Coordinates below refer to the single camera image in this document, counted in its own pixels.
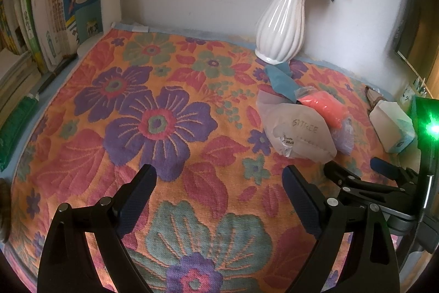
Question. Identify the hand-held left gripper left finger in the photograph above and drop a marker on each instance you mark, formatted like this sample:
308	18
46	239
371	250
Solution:
137	203

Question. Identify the orange item in plastic bag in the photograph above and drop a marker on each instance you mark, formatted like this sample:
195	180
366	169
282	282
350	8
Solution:
325	107

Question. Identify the brown brush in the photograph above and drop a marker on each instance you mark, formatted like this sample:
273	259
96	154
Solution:
374	95

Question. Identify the light blue tissue pack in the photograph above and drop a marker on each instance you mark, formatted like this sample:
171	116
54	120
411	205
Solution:
392	124

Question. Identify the white ribbed vase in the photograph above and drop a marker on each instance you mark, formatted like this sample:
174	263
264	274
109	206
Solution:
281	21

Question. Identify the floral towel mat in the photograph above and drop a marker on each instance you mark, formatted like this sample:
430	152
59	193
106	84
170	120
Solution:
154	114

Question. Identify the dark screen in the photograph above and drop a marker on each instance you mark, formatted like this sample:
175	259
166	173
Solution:
410	21

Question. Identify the purple mesh pouch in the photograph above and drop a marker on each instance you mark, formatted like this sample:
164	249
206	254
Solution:
343	138

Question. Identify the brown object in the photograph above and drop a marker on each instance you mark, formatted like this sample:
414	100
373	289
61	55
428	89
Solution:
4	210

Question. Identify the black pen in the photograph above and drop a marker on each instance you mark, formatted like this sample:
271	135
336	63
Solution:
55	76

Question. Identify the green packet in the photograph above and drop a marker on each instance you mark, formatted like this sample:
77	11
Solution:
15	135

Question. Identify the row of books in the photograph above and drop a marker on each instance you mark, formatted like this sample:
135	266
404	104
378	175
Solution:
41	11

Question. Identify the face mask packet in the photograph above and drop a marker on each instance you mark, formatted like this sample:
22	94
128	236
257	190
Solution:
301	131

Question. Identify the teal cloth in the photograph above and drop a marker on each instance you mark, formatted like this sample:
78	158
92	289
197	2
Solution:
281	80

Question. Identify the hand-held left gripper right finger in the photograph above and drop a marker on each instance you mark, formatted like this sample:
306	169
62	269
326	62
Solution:
301	203

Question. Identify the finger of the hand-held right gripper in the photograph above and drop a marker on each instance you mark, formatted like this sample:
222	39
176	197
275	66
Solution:
387	169
346	179

